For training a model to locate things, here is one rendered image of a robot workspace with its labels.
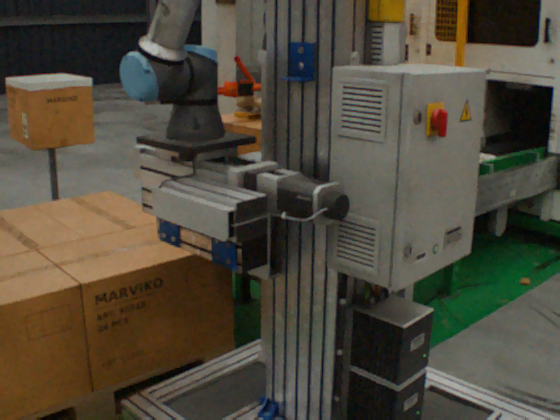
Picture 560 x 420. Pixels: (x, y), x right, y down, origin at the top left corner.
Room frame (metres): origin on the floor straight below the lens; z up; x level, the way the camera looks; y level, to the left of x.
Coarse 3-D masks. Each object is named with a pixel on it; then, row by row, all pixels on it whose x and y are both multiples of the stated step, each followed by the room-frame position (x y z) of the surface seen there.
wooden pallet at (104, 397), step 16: (208, 352) 2.08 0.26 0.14; (224, 352) 2.12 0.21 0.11; (160, 368) 1.94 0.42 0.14; (192, 368) 2.13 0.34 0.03; (128, 384) 1.85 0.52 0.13; (80, 400) 1.73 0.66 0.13; (96, 400) 1.76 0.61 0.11; (112, 400) 1.80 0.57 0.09; (32, 416) 1.61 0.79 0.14; (80, 416) 1.72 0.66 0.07; (96, 416) 1.76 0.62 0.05; (112, 416) 1.80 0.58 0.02
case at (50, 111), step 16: (16, 80) 3.78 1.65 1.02; (32, 80) 3.72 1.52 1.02; (48, 80) 3.68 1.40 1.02; (64, 80) 3.67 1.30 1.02; (80, 80) 3.72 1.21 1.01; (16, 96) 3.79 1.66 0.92; (32, 96) 3.55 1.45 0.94; (48, 96) 3.60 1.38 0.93; (64, 96) 3.66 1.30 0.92; (80, 96) 3.72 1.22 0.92; (16, 112) 3.81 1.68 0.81; (32, 112) 3.54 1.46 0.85; (48, 112) 3.60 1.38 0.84; (64, 112) 3.66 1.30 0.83; (80, 112) 3.72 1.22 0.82; (16, 128) 3.84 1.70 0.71; (32, 128) 3.54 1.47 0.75; (48, 128) 3.60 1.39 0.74; (64, 128) 3.65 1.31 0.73; (80, 128) 3.71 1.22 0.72; (32, 144) 3.53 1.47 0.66; (48, 144) 3.59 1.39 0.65; (64, 144) 3.65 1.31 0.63; (80, 144) 3.71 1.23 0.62
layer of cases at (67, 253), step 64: (0, 256) 1.98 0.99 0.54; (64, 256) 2.00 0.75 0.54; (128, 256) 2.01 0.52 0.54; (192, 256) 2.04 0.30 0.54; (0, 320) 1.58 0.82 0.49; (64, 320) 1.72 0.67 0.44; (128, 320) 1.87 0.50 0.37; (192, 320) 2.03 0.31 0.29; (0, 384) 1.56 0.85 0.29; (64, 384) 1.70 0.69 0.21
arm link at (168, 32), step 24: (168, 0) 1.39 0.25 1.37; (192, 0) 1.39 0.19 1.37; (168, 24) 1.40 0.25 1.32; (144, 48) 1.41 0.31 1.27; (168, 48) 1.41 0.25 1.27; (120, 72) 1.45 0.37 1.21; (144, 72) 1.40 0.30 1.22; (168, 72) 1.42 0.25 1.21; (144, 96) 1.41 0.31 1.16; (168, 96) 1.47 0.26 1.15
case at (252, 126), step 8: (224, 120) 2.47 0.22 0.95; (232, 120) 2.47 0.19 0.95; (240, 120) 2.47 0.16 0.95; (248, 120) 2.47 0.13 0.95; (256, 120) 2.47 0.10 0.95; (232, 128) 2.38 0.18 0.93; (240, 128) 2.35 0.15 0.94; (248, 128) 2.31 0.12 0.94; (256, 128) 2.28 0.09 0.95; (256, 136) 2.27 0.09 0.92; (256, 144) 2.27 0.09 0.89; (240, 152) 2.35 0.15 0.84; (248, 152) 2.31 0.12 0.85
